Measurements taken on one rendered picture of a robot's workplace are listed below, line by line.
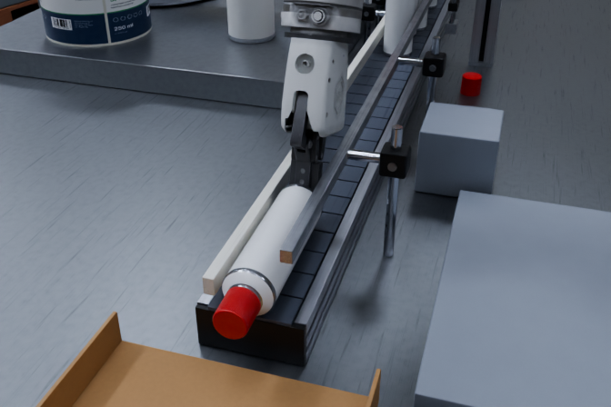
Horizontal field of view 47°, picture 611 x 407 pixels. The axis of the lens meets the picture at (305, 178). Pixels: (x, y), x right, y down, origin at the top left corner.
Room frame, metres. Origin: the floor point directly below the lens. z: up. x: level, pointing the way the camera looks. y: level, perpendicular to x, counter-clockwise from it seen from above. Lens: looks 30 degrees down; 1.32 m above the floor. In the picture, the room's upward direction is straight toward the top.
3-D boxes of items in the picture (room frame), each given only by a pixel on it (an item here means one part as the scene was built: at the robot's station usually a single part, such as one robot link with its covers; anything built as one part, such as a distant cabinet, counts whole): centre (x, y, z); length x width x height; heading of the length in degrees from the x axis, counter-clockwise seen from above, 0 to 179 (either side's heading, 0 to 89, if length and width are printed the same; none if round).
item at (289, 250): (1.00, -0.14, 0.95); 1.07 x 0.01 x 0.01; 163
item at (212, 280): (1.03, -0.07, 0.90); 1.07 x 0.01 x 0.02; 163
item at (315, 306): (1.29, -0.19, 0.85); 1.65 x 0.11 x 0.05; 163
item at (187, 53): (1.54, 0.20, 0.86); 0.80 x 0.67 x 0.05; 163
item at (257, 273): (0.56, 0.04, 0.91); 0.20 x 0.05 x 0.05; 163
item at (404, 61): (0.96, -0.16, 0.91); 0.07 x 0.03 x 0.17; 73
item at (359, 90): (1.29, -0.19, 0.86); 1.65 x 0.08 x 0.04; 163
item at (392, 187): (0.67, -0.08, 0.91); 0.07 x 0.03 x 0.17; 73
